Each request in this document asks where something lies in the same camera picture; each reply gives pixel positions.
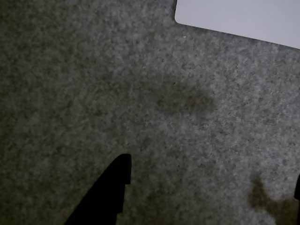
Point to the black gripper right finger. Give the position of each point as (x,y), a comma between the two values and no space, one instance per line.
(298,189)

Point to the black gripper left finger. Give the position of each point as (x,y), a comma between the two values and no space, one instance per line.
(105,194)

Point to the grey felt floor mat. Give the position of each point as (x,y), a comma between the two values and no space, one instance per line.
(93,82)

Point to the white rectangular card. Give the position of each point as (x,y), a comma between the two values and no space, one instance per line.
(234,14)

